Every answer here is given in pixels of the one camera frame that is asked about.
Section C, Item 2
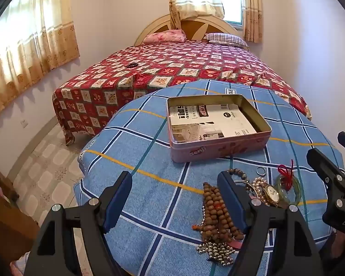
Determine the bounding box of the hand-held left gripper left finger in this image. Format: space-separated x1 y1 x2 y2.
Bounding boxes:
24 171 133 276

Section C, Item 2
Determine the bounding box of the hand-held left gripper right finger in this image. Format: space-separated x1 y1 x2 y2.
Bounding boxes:
217 171 324 276

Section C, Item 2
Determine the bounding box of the brown wooden bead necklace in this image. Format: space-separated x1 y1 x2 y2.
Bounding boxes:
192 182 245 242

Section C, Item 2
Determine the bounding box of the green jade bangle red cord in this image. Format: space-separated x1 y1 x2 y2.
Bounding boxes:
274 159 302 205

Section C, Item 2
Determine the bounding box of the gold wristwatch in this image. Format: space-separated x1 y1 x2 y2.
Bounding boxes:
261 184 288 208

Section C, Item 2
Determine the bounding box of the silver bead bracelet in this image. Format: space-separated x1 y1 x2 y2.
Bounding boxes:
195 241 237 265

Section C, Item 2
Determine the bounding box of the pink metal tin box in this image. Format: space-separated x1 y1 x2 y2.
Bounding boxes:
167 94 272 164

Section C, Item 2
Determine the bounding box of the blue plaid cloth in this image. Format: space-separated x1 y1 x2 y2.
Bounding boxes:
73 80 345 276

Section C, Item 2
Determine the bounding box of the brown wooden furniture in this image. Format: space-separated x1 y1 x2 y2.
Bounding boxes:
0 152 41 265

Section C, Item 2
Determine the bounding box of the bed with red patterned cover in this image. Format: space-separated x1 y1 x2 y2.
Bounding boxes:
52 40 312 146

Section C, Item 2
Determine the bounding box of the striped pillow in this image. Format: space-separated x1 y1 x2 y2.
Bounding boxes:
204 32 249 49

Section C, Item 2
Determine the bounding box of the narrow beige curtain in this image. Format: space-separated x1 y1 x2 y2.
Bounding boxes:
243 0 263 43

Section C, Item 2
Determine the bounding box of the pink floral pillow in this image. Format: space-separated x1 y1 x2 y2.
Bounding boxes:
144 29 187 44

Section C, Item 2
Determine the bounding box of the cream wooden headboard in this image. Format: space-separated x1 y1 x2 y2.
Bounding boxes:
135 16 239 46

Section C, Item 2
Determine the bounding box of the wide beige curtain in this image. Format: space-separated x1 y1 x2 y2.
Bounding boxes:
0 0 80 117

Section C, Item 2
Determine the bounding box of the window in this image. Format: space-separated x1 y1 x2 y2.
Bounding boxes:
214 0 245 31

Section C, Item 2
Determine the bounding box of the dark brown bead bracelet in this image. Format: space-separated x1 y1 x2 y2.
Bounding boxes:
228 169 258 197

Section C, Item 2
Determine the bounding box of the pearl bracelet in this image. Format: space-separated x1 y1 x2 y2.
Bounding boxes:
251 177 269 205

